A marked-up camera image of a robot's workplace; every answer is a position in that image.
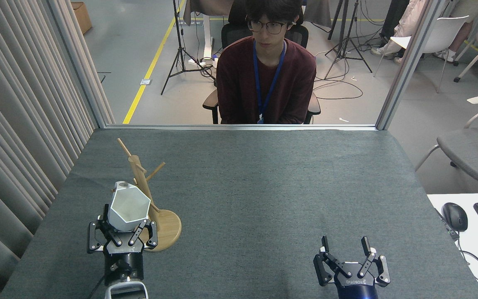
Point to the seated person in background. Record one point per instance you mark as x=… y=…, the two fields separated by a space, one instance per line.
x=409 y=25

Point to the white plastic chair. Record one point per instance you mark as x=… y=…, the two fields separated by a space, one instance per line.
x=442 y=33

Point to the beige pleated curtain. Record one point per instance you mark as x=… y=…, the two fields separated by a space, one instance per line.
x=15 y=104

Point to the white hexagonal cup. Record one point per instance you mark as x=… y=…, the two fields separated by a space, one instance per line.
x=129 y=207

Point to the black-rimmed glasses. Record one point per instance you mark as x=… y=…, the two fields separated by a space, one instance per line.
x=270 y=27

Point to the black computer mouse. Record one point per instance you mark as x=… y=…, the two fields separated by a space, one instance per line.
x=455 y=216

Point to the white power strip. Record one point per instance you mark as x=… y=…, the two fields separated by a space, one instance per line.
x=206 y=61

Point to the grey chair with armrest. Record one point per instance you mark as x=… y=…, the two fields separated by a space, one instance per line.
x=475 y=153

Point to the silver floor socket plate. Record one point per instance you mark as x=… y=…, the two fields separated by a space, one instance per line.
x=146 y=82

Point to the silver metal post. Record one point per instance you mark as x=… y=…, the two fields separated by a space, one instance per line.
x=409 y=62

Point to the black office chair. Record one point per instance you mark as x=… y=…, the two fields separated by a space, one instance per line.
x=232 y=31

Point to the grey felt table mat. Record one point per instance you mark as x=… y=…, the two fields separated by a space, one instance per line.
x=264 y=187

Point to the black tripod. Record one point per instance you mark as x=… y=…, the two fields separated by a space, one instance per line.
x=347 y=41
x=179 y=50

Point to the wooden cup storage rack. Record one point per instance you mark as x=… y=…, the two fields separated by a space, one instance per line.
x=168 y=228

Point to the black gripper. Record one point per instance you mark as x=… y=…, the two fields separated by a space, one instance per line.
x=355 y=286
x=123 y=265

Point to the cardboard box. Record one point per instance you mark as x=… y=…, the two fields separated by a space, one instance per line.
x=81 y=16

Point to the silver table edge rail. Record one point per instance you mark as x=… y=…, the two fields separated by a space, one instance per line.
x=181 y=127

